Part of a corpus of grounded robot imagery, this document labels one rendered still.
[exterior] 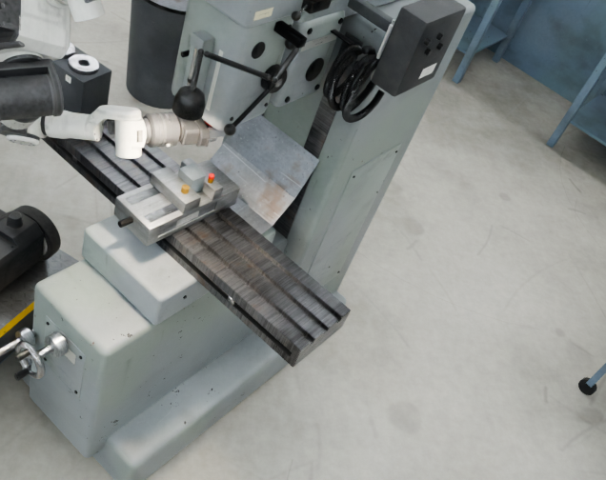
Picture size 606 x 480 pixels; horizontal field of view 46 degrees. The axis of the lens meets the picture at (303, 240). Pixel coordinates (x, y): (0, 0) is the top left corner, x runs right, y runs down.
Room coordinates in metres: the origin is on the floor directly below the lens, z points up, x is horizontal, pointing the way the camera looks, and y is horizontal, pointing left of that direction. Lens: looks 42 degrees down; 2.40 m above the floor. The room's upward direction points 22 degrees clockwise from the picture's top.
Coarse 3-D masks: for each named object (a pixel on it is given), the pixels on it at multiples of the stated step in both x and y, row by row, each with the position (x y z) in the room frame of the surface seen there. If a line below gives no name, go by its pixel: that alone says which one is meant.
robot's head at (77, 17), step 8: (56, 0) 1.31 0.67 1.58; (64, 0) 1.32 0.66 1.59; (72, 0) 1.30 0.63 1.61; (80, 0) 1.30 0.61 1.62; (96, 0) 1.32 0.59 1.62; (64, 8) 1.33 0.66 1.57; (72, 8) 1.30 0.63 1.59; (80, 8) 1.30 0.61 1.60; (88, 8) 1.30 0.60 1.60; (96, 8) 1.32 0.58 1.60; (72, 16) 1.30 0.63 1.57; (80, 16) 1.29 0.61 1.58; (88, 16) 1.30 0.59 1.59; (96, 16) 1.31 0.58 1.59
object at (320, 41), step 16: (336, 16) 1.74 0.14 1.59; (304, 32) 1.63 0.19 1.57; (320, 32) 1.69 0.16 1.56; (304, 48) 1.64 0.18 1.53; (320, 48) 1.71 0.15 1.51; (304, 64) 1.67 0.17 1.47; (320, 64) 1.73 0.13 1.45; (288, 80) 1.62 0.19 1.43; (304, 80) 1.69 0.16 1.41; (320, 80) 1.77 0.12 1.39; (272, 96) 1.63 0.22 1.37; (288, 96) 1.64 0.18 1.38
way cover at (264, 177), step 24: (264, 120) 1.93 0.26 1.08; (240, 144) 1.90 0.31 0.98; (264, 144) 1.89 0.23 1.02; (288, 144) 1.88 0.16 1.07; (240, 168) 1.85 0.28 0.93; (264, 168) 1.85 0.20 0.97; (288, 168) 1.84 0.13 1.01; (312, 168) 1.83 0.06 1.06; (240, 192) 1.78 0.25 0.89; (264, 192) 1.79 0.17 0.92; (288, 192) 1.79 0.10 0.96; (240, 216) 1.70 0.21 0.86; (264, 216) 1.73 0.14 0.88
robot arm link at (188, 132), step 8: (160, 112) 1.49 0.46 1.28; (168, 112) 1.50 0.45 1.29; (168, 120) 1.47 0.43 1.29; (176, 120) 1.48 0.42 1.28; (184, 120) 1.52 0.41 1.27; (200, 120) 1.54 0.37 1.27; (168, 128) 1.45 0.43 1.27; (176, 128) 1.47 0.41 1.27; (184, 128) 1.49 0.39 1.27; (192, 128) 1.50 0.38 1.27; (200, 128) 1.51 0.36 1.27; (168, 136) 1.45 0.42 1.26; (176, 136) 1.46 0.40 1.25; (184, 136) 1.48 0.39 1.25; (192, 136) 1.49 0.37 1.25; (200, 136) 1.50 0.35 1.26; (208, 136) 1.51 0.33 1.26; (168, 144) 1.45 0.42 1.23; (176, 144) 1.47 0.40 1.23; (184, 144) 1.48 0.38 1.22; (192, 144) 1.50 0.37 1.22; (200, 144) 1.49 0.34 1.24; (208, 144) 1.50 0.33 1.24
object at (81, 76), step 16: (64, 64) 1.76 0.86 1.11; (80, 64) 1.79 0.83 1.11; (96, 64) 1.80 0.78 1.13; (64, 80) 1.73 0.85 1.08; (80, 80) 1.72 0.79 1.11; (96, 80) 1.76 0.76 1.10; (64, 96) 1.73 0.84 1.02; (80, 96) 1.71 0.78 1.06; (96, 96) 1.77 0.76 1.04; (80, 112) 1.71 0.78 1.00
